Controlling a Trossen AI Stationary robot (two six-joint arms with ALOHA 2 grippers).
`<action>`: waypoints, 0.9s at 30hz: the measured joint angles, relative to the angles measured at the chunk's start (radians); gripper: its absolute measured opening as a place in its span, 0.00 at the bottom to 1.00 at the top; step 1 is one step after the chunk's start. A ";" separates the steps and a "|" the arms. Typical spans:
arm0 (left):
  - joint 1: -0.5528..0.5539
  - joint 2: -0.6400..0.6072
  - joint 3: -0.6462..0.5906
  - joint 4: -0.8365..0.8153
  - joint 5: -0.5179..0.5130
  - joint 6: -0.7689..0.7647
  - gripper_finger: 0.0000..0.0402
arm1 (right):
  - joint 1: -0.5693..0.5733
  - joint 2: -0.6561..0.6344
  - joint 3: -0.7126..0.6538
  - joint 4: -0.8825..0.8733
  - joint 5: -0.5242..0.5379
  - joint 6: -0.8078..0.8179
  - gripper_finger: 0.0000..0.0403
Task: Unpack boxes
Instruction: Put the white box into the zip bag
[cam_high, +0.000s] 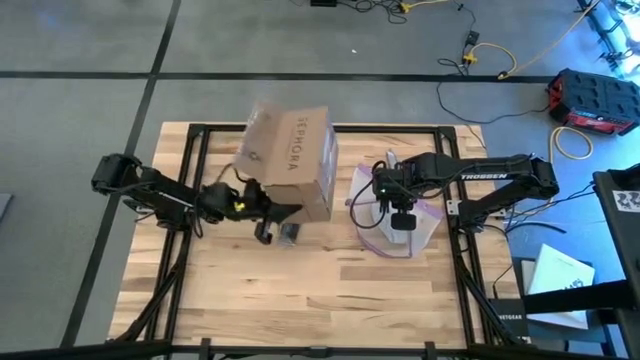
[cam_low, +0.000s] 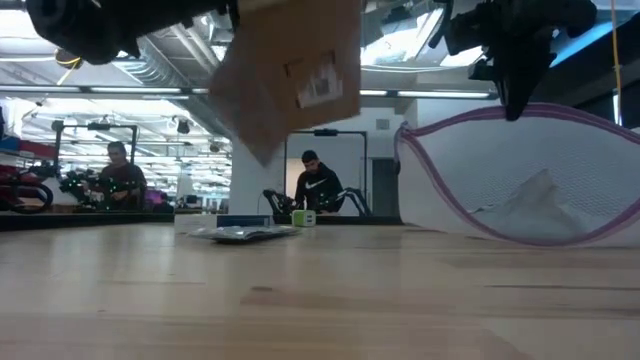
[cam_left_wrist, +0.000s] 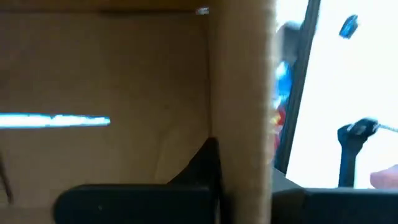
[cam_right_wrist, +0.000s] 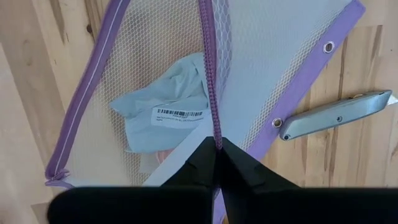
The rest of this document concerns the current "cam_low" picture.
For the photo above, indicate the black table frame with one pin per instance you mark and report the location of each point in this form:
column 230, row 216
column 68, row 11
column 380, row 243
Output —
column 75, row 220

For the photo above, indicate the long ceiling light bar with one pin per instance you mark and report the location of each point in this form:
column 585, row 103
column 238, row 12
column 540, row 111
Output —
column 135, row 90

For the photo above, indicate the black gantry frame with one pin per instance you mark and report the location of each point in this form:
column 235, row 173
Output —
column 325, row 132
column 56, row 165

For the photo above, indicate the blue carton box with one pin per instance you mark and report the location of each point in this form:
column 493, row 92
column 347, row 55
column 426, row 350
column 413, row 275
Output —
column 240, row 220

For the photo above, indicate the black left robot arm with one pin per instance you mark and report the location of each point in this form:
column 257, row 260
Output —
column 90, row 25

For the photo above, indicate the brown Sephora cardboard box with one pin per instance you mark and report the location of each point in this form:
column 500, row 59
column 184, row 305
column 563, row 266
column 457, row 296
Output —
column 280, row 75

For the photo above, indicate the black background robot arm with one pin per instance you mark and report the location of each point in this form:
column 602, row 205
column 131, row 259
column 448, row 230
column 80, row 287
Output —
column 80, row 187
column 277, row 200

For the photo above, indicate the grey wall vent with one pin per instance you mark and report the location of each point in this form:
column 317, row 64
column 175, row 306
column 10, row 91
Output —
column 382, row 124

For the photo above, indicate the person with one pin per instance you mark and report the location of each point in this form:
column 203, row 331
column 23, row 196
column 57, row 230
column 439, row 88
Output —
column 317, row 187
column 122, row 180

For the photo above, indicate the black ceiling camera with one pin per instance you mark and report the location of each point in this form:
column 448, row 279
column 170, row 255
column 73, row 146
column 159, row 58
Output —
column 183, row 127

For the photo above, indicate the white plastic packet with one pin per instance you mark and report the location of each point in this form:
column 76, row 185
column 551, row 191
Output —
column 535, row 210

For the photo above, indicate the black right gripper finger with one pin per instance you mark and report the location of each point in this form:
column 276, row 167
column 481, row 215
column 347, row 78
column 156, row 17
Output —
column 522, row 85

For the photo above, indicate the white pillar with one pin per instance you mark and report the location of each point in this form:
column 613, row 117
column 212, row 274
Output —
column 250, row 185

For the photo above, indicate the grey door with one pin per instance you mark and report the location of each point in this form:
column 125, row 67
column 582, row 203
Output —
column 386, row 185

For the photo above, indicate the purple-edged mesh zip pouch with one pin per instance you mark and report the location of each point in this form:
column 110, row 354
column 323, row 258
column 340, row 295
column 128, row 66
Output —
column 550, row 150

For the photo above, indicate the red storage shelf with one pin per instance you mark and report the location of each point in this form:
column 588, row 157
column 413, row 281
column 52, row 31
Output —
column 30, row 149

